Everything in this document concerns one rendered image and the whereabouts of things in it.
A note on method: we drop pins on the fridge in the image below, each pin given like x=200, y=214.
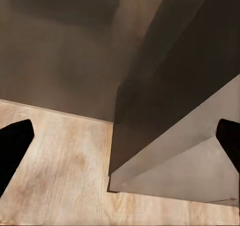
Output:
x=166, y=144

